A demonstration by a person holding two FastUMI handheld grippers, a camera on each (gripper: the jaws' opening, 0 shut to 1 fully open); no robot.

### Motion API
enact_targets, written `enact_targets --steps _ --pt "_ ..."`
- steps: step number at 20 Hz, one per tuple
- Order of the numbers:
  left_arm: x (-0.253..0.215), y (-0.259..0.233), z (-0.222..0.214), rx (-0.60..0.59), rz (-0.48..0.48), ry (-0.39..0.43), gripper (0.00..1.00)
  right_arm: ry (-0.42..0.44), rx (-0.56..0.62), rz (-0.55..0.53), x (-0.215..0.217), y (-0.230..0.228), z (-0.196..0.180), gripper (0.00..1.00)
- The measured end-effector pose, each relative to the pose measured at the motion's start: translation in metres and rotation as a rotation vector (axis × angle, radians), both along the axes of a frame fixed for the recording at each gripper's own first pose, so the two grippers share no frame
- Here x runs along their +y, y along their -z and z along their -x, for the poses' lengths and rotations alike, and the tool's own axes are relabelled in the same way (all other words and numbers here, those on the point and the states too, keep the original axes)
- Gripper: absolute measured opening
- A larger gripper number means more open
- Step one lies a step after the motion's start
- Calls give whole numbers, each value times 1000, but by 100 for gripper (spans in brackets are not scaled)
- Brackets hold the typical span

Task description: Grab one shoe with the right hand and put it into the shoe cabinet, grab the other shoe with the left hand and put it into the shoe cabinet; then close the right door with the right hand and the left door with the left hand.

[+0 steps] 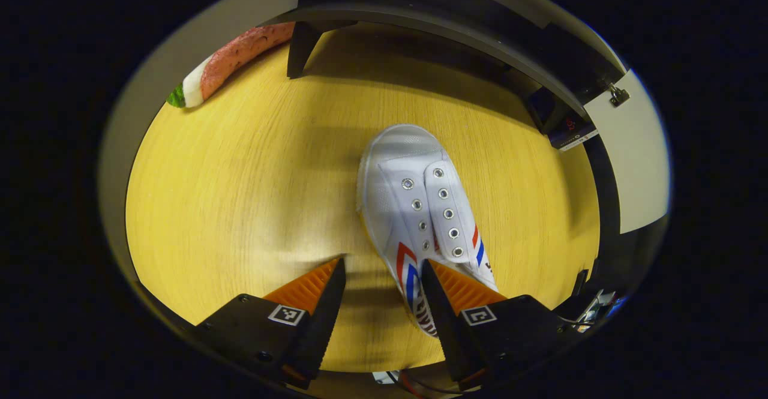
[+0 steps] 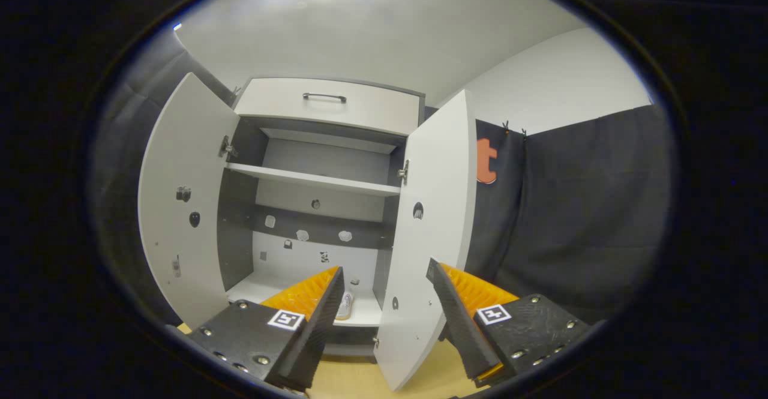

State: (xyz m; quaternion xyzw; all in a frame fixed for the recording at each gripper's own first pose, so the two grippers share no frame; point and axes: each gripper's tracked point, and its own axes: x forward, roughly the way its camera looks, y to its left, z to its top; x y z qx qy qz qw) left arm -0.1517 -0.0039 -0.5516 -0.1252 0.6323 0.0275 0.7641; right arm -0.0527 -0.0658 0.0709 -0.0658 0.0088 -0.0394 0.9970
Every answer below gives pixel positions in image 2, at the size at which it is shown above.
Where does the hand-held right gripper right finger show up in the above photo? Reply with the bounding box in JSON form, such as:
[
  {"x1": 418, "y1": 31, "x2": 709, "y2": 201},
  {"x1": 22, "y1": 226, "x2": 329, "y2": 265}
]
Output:
[{"x1": 426, "y1": 258, "x2": 592, "y2": 388}]

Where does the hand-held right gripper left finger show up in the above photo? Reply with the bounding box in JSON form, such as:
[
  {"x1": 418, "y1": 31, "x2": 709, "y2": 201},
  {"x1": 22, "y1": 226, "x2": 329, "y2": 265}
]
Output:
[{"x1": 187, "y1": 266, "x2": 346, "y2": 391}]

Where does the white shoe cabinet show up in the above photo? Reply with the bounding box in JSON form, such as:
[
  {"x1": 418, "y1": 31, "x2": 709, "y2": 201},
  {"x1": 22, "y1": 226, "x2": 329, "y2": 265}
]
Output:
[{"x1": 216, "y1": 77, "x2": 427, "y2": 358}]

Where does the white shoe cabinet door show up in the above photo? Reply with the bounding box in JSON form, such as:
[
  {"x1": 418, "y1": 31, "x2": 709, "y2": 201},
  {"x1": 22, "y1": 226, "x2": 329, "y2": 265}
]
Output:
[
  {"x1": 138, "y1": 73, "x2": 241, "y2": 331},
  {"x1": 373, "y1": 90, "x2": 478, "y2": 392}
]

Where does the white cabinet shelf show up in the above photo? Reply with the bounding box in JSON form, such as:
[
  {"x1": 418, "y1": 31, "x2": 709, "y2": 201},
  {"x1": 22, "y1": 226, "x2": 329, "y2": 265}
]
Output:
[{"x1": 226, "y1": 163, "x2": 401, "y2": 197}]

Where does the white cabinet drawer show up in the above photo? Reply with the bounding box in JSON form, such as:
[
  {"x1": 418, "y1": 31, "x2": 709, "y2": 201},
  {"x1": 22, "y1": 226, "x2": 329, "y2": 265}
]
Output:
[{"x1": 233, "y1": 77, "x2": 425, "y2": 137}]

